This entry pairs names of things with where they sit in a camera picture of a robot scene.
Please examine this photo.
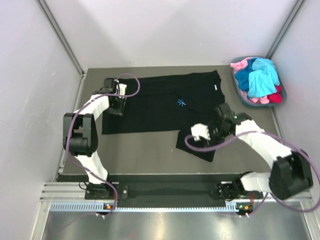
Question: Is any black t shirt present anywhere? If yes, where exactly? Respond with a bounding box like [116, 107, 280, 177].
[102, 70, 225, 162]

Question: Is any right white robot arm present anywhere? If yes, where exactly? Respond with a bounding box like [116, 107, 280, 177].
[209, 103, 314, 200]

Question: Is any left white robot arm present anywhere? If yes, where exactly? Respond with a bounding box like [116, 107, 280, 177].
[63, 78, 127, 200]

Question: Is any dark blue t shirt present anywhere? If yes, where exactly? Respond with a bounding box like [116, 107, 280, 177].
[235, 57, 257, 92]

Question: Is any blue-grey laundry basket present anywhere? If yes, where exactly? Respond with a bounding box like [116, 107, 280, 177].
[232, 72, 287, 108]

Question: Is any light cyan t shirt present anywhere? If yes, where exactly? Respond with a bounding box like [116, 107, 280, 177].
[247, 58, 280, 99]

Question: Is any red t shirt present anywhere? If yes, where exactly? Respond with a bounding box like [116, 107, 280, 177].
[267, 85, 283, 104]

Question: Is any pink t shirt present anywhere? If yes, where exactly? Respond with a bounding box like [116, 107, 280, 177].
[230, 57, 253, 74]

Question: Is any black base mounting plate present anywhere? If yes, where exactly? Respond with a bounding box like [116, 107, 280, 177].
[84, 173, 266, 202]

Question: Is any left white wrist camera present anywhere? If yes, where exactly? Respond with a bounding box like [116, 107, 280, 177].
[114, 79, 127, 98]

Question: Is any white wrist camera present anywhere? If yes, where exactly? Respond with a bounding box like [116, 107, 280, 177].
[190, 123, 211, 142]
[114, 79, 127, 98]

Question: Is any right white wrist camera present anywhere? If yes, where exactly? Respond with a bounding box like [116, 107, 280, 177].
[190, 123, 211, 142]

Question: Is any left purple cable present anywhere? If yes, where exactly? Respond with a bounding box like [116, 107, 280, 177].
[64, 72, 141, 217]

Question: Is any purple cable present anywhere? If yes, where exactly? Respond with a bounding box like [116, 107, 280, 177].
[64, 72, 141, 217]
[184, 131, 320, 217]

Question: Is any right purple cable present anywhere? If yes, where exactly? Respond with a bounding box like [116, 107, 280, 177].
[184, 131, 320, 217]

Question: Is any grey slotted cable duct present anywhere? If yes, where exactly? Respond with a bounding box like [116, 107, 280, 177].
[49, 199, 253, 214]

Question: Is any left aluminium corner post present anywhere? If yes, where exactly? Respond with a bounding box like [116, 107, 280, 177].
[34, 0, 87, 76]

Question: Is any aluminium corner post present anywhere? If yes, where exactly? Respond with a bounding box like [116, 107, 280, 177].
[265, 0, 306, 59]
[34, 0, 87, 76]

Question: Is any right aluminium corner post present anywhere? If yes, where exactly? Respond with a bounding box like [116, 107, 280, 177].
[265, 0, 306, 59]

